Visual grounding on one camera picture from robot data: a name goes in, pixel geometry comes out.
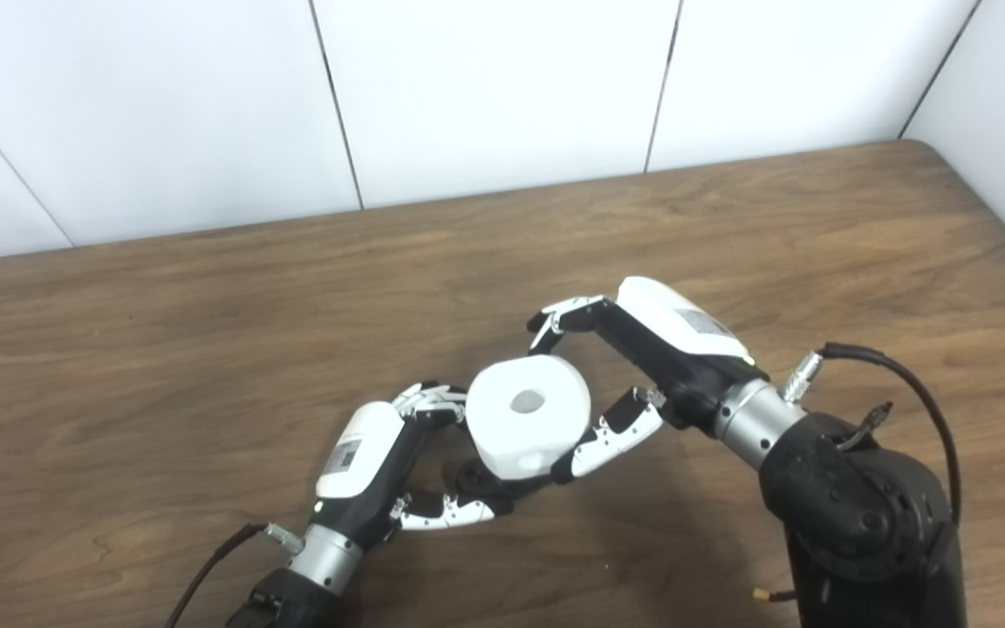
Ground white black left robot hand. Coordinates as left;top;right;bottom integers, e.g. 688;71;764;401
286;382;503;596

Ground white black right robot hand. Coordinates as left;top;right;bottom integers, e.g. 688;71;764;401
527;276;809;486

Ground black flanged holder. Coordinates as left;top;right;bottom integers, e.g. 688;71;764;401
455;458;556;509

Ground round white plastic piece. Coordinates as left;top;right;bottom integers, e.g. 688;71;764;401
466;354;592;480

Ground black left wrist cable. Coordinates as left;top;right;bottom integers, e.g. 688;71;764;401
164;522;304;628

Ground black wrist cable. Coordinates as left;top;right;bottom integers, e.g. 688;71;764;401
164;522;304;628
782;343;963;524

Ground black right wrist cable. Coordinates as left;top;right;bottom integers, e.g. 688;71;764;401
782;343;963;524

